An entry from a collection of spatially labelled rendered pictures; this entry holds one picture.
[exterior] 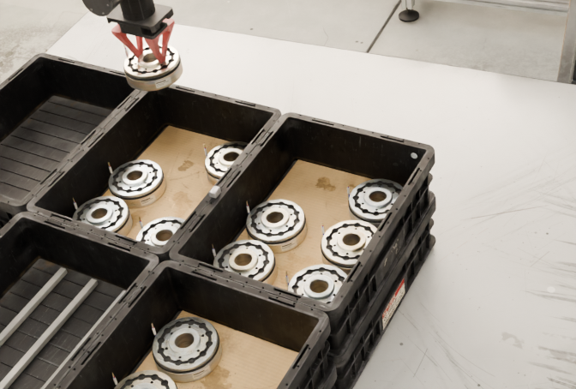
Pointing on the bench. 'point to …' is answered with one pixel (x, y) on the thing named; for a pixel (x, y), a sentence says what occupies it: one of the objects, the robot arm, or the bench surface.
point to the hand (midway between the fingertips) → (150, 55)
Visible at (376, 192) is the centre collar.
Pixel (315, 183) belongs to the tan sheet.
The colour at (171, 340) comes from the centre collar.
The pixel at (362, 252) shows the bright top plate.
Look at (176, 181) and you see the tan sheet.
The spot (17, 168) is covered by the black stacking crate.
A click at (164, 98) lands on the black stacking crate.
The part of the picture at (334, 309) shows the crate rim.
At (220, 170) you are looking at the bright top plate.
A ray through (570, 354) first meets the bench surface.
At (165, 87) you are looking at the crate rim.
